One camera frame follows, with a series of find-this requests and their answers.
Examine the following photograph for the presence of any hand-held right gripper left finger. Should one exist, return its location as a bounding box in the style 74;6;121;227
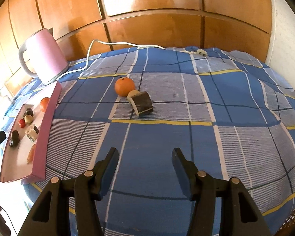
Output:
18;147;119;236

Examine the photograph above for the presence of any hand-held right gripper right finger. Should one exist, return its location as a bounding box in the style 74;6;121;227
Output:
172;147;273;236

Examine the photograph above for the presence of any large dark avocado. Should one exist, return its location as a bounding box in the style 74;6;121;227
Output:
10;130;20;148

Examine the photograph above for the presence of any beige cut fruit piece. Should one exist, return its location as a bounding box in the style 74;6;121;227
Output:
25;124;39;142

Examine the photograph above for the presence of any pink shallow tray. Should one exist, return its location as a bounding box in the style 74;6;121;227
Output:
0;81;62;183

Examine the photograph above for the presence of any orange mandarin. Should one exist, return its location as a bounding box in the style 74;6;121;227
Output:
40;97;51;111
114;77;135;97

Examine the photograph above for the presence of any dark brown fruit slice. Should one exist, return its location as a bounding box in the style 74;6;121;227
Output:
130;91;153;117

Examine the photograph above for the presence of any blue plaid cloth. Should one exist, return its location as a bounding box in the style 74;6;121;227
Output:
5;45;295;236

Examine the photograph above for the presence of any pink electric kettle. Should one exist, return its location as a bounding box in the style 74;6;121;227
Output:
19;28;69;85

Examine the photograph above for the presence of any wooden wardrobe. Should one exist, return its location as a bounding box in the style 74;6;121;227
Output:
0;0;273;96

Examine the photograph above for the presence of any thin black cable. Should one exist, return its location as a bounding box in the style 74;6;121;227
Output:
0;206;18;236

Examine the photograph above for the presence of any white power cable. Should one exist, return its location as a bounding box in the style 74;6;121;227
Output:
56;39;208;79

